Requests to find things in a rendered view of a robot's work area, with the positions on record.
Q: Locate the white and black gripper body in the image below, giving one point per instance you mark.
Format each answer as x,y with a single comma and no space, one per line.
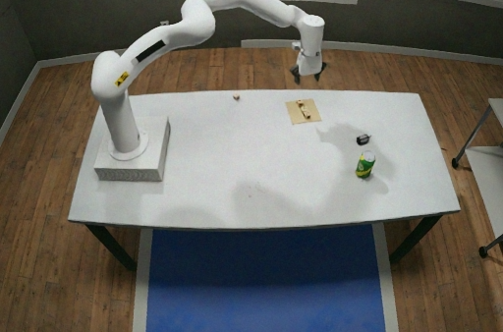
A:
311,66

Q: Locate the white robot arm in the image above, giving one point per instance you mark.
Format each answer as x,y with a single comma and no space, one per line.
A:
198,25

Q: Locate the green and yellow drink can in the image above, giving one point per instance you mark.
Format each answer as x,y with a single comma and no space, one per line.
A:
365,164

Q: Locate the tan square mat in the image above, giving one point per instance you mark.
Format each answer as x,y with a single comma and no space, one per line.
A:
296,115

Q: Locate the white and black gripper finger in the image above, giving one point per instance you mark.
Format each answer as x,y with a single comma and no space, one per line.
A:
317,75
294,71

